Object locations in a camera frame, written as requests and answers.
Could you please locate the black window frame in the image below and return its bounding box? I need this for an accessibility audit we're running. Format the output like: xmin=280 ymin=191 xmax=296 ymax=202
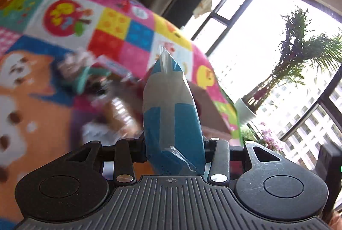
xmin=187 ymin=0 xmax=342 ymax=145

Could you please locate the pink flowering plant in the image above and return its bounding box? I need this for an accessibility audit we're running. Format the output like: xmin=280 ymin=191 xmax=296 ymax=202
xmin=256 ymin=122 xmax=284 ymax=152

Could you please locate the dark furniture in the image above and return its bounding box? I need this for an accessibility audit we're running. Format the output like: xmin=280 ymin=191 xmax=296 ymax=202
xmin=315 ymin=144 xmax=342 ymax=220

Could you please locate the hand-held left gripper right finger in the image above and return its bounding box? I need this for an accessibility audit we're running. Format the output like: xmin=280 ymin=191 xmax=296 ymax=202
xmin=204 ymin=138 xmax=284 ymax=184

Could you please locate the white plant pot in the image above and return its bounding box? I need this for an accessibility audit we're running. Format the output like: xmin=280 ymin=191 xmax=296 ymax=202
xmin=234 ymin=98 xmax=257 ymax=126

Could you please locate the blue and silver foil packet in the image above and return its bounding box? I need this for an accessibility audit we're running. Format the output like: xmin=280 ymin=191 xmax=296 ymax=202
xmin=142 ymin=48 xmax=206 ymax=176

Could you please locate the colourful printed blanket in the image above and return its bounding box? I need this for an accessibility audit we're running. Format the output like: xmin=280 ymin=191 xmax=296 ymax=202
xmin=0 ymin=0 xmax=241 ymax=230

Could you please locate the teal plush toy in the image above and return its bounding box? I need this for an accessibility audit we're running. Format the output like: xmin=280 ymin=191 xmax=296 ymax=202
xmin=74 ymin=66 xmax=111 ymax=95

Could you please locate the potted palm plant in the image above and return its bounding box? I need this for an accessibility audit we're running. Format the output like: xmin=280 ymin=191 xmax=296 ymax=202
xmin=247 ymin=6 xmax=342 ymax=113

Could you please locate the brown cardboard box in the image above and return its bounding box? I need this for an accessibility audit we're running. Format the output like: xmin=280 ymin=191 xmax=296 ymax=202
xmin=187 ymin=81 xmax=233 ymax=140

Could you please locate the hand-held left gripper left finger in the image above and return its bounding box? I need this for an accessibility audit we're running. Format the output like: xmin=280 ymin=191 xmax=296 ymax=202
xmin=65 ymin=139 xmax=148 ymax=185

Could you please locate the pink and white packet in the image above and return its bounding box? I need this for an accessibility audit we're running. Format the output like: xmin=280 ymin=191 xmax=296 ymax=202
xmin=94 ymin=55 xmax=134 ymax=82

